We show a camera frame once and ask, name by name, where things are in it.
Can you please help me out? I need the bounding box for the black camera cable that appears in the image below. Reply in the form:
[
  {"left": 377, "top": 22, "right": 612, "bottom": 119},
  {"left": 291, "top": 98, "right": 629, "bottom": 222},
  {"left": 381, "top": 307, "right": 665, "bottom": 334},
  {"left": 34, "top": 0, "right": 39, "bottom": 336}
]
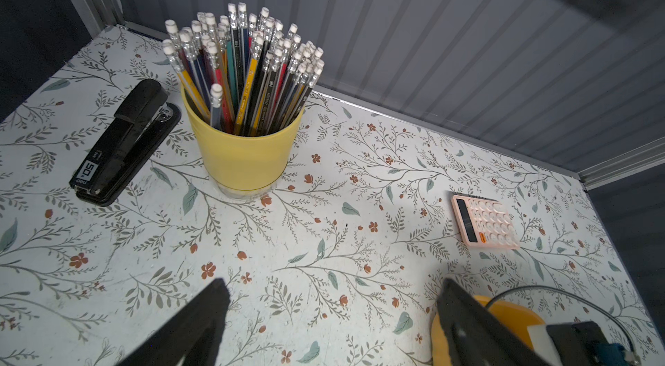
[{"left": 484, "top": 285, "right": 637, "bottom": 354}]

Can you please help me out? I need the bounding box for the bundle of pencils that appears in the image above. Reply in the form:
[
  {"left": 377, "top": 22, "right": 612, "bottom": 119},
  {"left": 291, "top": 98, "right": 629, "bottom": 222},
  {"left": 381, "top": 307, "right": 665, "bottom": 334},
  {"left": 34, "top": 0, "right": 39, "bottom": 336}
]
[{"left": 162, "top": 3, "right": 325, "bottom": 137}]

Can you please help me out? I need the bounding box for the pink calculator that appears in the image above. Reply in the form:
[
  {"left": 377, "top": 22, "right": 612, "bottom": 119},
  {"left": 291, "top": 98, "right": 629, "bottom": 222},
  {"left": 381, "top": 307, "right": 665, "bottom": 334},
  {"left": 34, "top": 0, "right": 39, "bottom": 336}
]
[{"left": 451, "top": 194, "right": 520, "bottom": 249}]

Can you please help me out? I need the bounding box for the yellow storage tray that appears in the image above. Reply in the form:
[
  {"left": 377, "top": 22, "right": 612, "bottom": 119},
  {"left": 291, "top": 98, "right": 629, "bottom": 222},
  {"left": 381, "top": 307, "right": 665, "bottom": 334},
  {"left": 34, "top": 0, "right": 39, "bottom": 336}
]
[{"left": 429, "top": 294, "right": 547, "bottom": 366}]

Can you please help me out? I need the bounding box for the yellow pencil cup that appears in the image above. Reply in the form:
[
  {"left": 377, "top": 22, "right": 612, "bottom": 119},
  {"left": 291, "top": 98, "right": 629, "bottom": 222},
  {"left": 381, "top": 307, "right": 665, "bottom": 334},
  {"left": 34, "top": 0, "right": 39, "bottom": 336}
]
[{"left": 180, "top": 88, "right": 302, "bottom": 198}]

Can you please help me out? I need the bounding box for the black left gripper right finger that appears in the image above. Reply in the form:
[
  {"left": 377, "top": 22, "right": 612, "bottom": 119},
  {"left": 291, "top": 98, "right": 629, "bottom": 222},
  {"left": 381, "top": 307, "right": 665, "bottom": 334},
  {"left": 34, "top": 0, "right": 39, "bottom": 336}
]
[{"left": 435, "top": 277, "right": 552, "bottom": 366}]

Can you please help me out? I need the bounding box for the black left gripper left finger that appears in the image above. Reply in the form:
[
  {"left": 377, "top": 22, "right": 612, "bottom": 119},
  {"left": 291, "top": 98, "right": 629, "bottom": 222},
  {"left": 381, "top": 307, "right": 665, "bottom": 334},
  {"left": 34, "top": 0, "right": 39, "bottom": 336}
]
[{"left": 121, "top": 279, "right": 230, "bottom": 365}]

